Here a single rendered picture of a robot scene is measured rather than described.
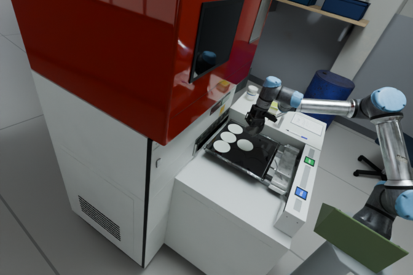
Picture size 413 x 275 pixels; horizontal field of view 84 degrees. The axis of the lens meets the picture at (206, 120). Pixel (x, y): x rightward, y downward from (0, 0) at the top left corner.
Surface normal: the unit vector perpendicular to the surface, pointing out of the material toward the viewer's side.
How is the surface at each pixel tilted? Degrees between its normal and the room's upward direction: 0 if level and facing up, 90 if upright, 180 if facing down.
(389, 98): 40
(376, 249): 90
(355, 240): 90
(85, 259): 0
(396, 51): 90
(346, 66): 90
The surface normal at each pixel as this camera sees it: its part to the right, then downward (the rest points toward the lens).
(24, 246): 0.18, -0.78
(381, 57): -0.58, 0.40
